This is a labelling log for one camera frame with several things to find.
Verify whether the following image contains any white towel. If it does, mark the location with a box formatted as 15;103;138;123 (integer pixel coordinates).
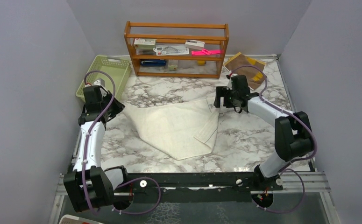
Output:
123;97;220;161

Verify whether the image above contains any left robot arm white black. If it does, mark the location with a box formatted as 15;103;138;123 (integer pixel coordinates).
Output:
63;85;131;212

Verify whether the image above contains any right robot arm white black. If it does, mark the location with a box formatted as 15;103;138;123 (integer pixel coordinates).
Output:
213;75;317;190

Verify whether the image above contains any green plastic basket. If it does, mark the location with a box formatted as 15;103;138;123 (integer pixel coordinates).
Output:
86;55;131;101

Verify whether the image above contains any brown yellow cloth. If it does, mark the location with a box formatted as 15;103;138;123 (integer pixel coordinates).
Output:
224;52;266;90

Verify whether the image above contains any yellow object lower shelf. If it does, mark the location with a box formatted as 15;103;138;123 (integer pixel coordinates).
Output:
196;60;206;66

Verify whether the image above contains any blue object lower shelf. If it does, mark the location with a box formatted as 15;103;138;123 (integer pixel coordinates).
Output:
140;59;166;67

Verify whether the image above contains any pink tool on shelf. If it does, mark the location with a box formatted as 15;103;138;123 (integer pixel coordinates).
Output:
192;49;222;56

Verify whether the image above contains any white box red label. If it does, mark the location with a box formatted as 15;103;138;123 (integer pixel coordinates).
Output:
134;38;156;48

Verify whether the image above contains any small green white box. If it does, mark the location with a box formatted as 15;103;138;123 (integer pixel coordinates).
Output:
167;59;178;71

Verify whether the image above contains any white device on shelf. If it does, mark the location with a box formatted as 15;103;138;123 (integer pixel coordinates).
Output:
185;40;205;50

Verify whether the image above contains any wooden shelf rack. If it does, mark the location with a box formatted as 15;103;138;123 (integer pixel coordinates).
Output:
124;21;229;79

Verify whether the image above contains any ruler set package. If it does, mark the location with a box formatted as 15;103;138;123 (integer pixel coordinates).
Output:
153;44;190;56

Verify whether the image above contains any white red object bottom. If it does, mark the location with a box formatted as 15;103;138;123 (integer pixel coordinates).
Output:
59;215;103;224

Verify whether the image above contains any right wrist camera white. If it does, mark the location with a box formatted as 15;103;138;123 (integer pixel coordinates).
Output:
226;73;234;90

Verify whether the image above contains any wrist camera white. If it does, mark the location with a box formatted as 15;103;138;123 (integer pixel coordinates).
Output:
226;73;234;90
91;78;106;89

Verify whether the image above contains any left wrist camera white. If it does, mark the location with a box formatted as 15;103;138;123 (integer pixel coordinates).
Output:
91;78;106;89

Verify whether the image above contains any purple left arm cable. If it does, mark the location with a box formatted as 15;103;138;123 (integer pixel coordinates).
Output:
81;70;162;216

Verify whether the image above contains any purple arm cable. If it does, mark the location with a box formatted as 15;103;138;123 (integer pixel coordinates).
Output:
228;65;319;215
81;70;162;216

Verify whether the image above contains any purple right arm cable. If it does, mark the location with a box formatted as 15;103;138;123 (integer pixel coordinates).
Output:
228;65;319;215

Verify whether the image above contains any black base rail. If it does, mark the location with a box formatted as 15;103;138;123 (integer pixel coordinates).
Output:
114;172;283;203

